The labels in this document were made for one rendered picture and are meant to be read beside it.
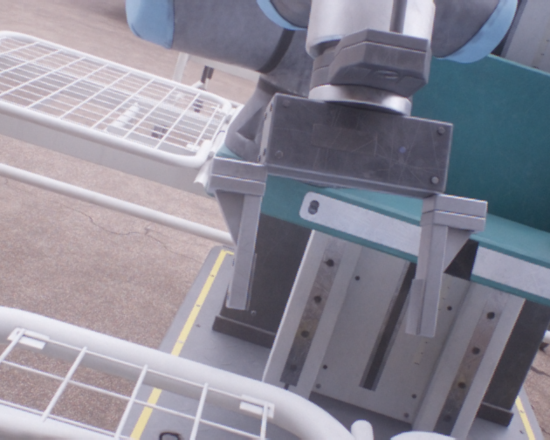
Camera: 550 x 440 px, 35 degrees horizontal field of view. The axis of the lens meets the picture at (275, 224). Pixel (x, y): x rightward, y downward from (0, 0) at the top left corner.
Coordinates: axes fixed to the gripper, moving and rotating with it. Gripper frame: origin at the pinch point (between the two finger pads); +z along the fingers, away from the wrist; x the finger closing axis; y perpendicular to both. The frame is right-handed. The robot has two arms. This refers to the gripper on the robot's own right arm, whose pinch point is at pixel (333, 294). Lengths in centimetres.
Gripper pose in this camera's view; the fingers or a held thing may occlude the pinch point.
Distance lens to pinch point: 61.9
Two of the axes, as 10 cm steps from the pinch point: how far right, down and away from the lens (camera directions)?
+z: -1.4, 9.8, -1.0
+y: -1.4, 0.8, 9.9
